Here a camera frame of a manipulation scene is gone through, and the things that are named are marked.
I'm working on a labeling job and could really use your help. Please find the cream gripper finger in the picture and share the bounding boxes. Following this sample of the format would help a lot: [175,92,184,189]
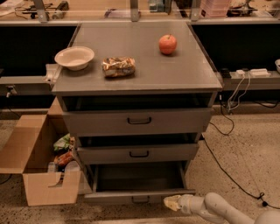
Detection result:
[164,195,181,211]

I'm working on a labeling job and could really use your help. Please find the grey bottom drawer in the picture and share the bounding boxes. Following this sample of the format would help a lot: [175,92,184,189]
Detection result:
[85,161,195,205]

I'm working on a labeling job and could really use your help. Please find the grey drawer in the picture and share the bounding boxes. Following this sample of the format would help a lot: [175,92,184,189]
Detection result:
[77,134,199,165]
[85,161,195,205]
[60,93,215,137]

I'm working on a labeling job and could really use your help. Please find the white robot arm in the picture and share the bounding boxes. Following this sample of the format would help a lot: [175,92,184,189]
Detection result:
[164,192,280,224]

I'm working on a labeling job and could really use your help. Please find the grey drawer cabinet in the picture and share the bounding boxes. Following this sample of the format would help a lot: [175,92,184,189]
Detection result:
[52,20,223,187]

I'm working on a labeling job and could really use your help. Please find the grey middle drawer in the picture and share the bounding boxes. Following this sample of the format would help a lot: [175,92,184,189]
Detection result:
[77,134,199,165]

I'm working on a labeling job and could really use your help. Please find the grey top drawer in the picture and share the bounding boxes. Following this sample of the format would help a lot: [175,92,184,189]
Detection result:
[60,93,215,137]

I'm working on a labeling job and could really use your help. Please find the orange snack bag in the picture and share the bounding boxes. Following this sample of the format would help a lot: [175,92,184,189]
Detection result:
[54,151,74,166]

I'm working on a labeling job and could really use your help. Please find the green snack bag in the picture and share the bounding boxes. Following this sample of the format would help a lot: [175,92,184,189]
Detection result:
[53,134,70,151]

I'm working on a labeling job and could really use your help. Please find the shiny snack bag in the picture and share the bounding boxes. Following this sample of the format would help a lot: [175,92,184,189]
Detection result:
[101,57,136,78]

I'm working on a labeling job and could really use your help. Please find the white power strip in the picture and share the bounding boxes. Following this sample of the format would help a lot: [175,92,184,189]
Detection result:
[235,68,270,78]

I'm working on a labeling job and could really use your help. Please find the open cardboard box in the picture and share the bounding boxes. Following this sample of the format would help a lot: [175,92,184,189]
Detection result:
[0,101,81,207]

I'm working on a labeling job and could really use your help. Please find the red apple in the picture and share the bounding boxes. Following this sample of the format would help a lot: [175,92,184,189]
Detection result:
[158,34,177,55]

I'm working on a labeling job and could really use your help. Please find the white paper bowl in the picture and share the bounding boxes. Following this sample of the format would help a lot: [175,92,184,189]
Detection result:
[54,46,95,71]

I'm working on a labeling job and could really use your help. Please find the pink storage bin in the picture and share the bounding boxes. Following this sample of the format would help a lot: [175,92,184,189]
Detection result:
[200,0,230,18]

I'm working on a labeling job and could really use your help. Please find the black floor cable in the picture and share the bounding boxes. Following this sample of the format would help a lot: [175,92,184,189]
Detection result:
[202,103,280,210]

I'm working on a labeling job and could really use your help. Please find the white cables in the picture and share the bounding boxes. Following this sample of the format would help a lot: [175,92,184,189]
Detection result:
[227,73,252,114]

